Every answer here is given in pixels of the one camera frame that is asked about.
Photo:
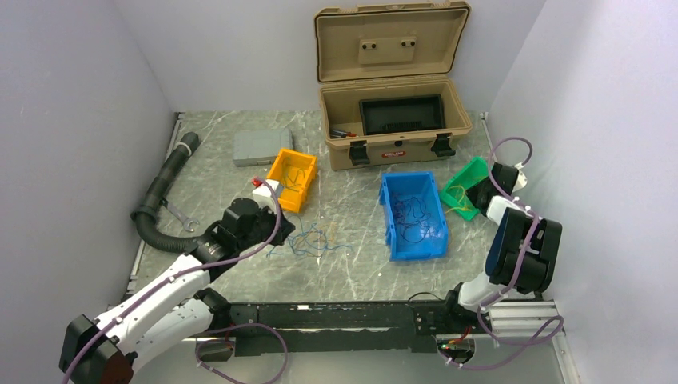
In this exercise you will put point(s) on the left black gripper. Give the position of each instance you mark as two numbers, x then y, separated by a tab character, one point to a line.
283	228

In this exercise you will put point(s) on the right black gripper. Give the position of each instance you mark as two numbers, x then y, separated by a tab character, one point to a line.
477	192

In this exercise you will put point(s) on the green plastic bin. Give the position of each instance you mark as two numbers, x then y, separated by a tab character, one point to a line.
453	193

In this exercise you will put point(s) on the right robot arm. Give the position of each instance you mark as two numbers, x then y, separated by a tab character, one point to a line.
524	250

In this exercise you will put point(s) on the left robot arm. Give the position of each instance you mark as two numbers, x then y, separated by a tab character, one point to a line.
178	304

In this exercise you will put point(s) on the orange plastic bin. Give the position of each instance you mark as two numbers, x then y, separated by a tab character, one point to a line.
295	171

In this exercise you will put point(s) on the blue plastic bin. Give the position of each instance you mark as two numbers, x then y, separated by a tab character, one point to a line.
415	224

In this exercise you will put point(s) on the grey plastic case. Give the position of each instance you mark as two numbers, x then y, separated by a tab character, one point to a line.
260	147

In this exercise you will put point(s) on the silver wrench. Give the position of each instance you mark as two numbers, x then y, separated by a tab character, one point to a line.
188	223

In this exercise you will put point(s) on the black toolbox tray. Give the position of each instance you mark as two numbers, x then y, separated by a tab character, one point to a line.
406	114

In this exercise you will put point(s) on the tan plastic toolbox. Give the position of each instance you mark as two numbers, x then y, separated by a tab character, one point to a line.
389	51

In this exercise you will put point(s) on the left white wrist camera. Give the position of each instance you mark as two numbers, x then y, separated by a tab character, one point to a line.
267	193

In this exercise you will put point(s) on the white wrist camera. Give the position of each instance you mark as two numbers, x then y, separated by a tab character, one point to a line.
267	193
521	179

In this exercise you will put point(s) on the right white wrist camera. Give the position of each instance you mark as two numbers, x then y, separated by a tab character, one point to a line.
521	179

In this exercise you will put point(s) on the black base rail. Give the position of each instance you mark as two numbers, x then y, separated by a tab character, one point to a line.
418	325

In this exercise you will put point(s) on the red handled screwdriver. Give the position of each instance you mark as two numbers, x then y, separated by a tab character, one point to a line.
341	134

